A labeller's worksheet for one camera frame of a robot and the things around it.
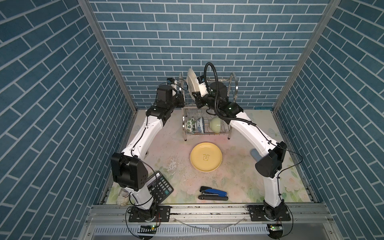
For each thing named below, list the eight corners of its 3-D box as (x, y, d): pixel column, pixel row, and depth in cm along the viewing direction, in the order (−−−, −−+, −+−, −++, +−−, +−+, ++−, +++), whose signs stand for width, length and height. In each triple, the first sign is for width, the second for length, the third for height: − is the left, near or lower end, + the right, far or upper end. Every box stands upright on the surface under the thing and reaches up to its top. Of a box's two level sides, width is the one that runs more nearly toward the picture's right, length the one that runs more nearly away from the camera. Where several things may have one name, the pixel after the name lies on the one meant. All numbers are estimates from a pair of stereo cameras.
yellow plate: (189, 172, 89) (189, 170, 87) (190, 143, 102) (190, 141, 100) (222, 172, 89) (223, 170, 87) (219, 144, 102) (220, 141, 100)
